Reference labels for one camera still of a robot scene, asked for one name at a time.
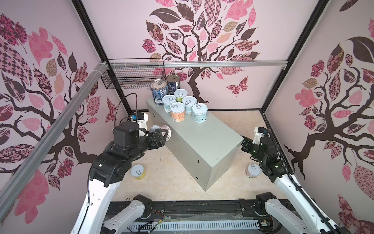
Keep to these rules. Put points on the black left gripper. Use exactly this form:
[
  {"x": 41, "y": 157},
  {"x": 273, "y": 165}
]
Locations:
[{"x": 156, "y": 139}]

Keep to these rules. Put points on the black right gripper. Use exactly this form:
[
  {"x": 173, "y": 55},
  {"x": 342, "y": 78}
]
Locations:
[{"x": 248, "y": 143}]

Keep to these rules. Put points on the pink floral small can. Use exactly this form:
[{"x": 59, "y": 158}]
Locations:
[{"x": 253, "y": 170}]

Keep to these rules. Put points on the orange label small can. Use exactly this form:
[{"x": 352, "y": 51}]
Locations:
[{"x": 178, "y": 111}]

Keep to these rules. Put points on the yellow label small can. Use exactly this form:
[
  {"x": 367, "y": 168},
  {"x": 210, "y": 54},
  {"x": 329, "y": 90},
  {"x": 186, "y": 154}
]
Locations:
[{"x": 138, "y": 172}]

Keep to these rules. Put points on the teal label small can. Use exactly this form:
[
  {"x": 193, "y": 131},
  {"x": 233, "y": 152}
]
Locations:
[{"x": 167, "y": 101}]

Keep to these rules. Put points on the light green small can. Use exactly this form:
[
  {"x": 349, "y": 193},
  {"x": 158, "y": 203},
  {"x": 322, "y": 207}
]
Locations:
[{"x": 180, "y": 94}]

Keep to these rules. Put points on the pale blue small can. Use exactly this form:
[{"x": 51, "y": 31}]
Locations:
[{"x": 199, "y": 112}]

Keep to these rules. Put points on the blue white label can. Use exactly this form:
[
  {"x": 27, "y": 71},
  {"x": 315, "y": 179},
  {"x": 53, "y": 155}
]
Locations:
[{"x": 159, "y": 90}]

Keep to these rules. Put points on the dark blue tall can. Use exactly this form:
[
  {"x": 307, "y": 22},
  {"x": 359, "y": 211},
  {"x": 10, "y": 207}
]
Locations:
[{"x": 173, "y": 83}]

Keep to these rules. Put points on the pink label small can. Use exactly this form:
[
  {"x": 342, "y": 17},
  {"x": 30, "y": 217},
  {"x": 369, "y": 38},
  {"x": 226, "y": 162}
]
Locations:
[{"x": 164, "y": 129}]

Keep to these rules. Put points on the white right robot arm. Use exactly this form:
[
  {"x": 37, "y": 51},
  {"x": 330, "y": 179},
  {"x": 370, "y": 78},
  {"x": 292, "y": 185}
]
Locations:
[{"x": 308, "y": 217}]

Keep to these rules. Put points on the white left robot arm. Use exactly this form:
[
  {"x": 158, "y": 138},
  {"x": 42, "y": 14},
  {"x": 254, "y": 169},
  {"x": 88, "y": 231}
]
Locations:
[{"x": 107, "y": 172}]

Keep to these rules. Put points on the grey metal cabinet counter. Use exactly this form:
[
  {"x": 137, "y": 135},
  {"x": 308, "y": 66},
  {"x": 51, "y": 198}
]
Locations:
[{"x": 206, "y": 150}]

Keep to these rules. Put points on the silver aluminium crossbar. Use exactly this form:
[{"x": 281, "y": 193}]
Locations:
[{"x": 198, "y": 64}]

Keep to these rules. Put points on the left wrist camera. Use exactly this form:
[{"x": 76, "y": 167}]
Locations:
[{"x": 141, "y": 119}]

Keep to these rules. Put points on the black wire mesh basket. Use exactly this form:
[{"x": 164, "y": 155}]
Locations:
[{"x": 133, "y": 73}]

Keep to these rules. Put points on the white slotted cable duct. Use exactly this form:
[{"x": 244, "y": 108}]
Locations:
[{"x": 186, "y": 226}]

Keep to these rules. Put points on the black aluminium frame rail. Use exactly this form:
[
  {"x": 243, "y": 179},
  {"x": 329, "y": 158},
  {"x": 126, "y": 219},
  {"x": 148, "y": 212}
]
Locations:
[{"x": 209, "y": 210}]

